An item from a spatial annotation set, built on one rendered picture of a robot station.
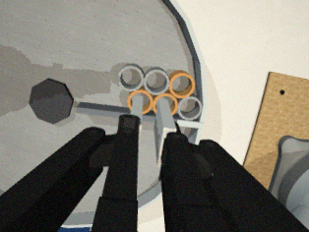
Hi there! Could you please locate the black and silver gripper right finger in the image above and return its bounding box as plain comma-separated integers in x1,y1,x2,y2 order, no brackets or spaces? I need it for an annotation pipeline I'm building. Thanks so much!
154,98,309,232

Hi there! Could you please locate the blue crate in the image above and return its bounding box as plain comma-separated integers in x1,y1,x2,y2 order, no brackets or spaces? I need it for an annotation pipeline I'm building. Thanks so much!
58,227,92,232

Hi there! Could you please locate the bronze bushing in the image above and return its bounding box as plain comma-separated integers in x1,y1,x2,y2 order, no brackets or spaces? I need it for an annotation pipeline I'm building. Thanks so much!
153,89,178,115
128,86,153,114
169,70,195,98

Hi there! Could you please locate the grey metal ring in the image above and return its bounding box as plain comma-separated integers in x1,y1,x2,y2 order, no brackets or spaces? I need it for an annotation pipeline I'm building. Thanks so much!
117,63,144,91
176,93,202,120
144,67,169,95

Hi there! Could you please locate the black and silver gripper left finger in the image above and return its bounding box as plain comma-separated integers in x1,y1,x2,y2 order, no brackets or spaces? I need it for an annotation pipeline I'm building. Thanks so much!
0,95,143,232

